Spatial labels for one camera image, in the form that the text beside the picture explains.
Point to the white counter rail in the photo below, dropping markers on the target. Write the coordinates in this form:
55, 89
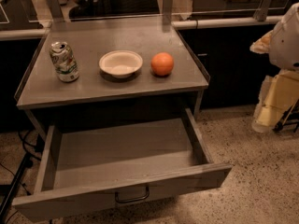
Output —
217, 23

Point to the orange fruit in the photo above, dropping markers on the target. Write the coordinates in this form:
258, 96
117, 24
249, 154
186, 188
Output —
162, 64

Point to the open grey top drawer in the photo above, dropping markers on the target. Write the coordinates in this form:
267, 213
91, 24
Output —
81, 171

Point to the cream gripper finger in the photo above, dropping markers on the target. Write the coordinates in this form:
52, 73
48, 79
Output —
261, 46
277, 95

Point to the grey metal cabinet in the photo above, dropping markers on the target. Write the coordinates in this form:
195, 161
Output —
90, 41

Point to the crushed green soda can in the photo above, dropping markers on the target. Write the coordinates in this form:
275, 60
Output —
64, 61

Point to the white paper bowl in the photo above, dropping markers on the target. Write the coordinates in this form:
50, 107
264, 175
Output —
121, 63

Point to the black drawer handle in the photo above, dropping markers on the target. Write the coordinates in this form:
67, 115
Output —
132, 195

